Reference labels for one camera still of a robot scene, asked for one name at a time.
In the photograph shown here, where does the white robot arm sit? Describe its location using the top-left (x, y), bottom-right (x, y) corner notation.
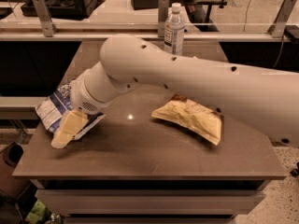
top-left (70, 34), bottom-right (299, 147)

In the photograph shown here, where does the left metal railing bracket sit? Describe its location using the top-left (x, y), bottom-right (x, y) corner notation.
top-left (32, 0), bottom-right (56, 37)

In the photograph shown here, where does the clear plastic water bottle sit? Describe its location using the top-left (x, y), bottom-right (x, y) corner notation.
top-left (164, 3), bottom-right (185, 55)

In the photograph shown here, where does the grey table base drawer unit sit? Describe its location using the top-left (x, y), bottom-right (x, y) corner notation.
top-left (36, 189), bottom-right (265, 217)

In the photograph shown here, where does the yellow brown sea salt chip bag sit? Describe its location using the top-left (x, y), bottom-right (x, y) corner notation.
top-left (151, 94), bottom-right (222, 146)

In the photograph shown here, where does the metal railing bracket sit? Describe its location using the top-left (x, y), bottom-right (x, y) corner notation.
top-left (32, 0), bottom-right (56, 37)
top-left (158, 0), bottom-right (169, 37)
top-left (267, 0), bottom-right (297, 38)

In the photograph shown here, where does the middle metal railing bracket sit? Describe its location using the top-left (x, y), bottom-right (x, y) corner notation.
top-left (158, 0), bottom-right (169, 37)

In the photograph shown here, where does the right metal railing bracket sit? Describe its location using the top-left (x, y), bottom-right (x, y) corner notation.
top-left (267, 0), bottom-right (297, 38)

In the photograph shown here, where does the black equipment box left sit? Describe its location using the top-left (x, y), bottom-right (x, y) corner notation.
top-left (20, 0), bottom-right (106, 21)

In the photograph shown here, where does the dark bin with hole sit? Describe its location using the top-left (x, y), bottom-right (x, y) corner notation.
top-left (0, 143), bottom-right (30, 198)

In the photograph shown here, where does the blue chip bag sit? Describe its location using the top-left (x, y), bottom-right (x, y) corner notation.
top-left (36, 83), bottom-right (105, 144)

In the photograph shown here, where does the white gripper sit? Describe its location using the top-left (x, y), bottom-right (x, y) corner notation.
top-left (51, 75), bottom-right (107, 148)

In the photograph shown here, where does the green object under table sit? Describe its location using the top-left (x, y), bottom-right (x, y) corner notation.
top-left (24, 199), bottom-right (64, 224)

